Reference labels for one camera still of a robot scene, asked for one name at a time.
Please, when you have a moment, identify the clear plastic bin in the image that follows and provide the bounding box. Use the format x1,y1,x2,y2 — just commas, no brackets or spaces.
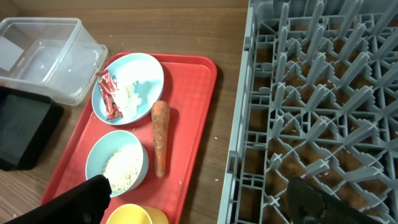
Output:
1,17,108,106

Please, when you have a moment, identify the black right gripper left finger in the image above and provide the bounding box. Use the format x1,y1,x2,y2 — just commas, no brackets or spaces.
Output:
6,175,111,224

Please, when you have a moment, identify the white rice pile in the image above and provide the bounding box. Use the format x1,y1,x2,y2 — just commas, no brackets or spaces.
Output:
103,144,143,193

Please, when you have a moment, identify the red snack wrapper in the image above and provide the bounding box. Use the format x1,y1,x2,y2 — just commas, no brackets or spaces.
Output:
97,70,123,121

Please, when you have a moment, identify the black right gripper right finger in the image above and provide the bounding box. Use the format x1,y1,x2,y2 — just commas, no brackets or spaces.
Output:
286,177,380,224

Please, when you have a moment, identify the light blue bowl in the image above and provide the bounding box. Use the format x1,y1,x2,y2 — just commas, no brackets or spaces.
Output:
85,130,149,197

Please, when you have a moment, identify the light blue plate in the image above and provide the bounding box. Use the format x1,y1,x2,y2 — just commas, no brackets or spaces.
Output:
91,53,164,126

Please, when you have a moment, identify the yellow plastic cup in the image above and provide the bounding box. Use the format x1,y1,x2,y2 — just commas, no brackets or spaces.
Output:
106,204,169,224

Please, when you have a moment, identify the black waste tray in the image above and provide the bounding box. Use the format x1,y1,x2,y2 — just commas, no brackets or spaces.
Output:
1,86,63,171

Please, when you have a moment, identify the white tissue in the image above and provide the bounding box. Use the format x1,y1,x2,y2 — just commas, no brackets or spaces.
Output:
113,82,142,118

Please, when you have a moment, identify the grey dishwasher rack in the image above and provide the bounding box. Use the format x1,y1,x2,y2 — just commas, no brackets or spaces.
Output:
218,0,397,223

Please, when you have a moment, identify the orange carrot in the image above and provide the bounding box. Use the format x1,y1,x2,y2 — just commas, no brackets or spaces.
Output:
151,100,170,178

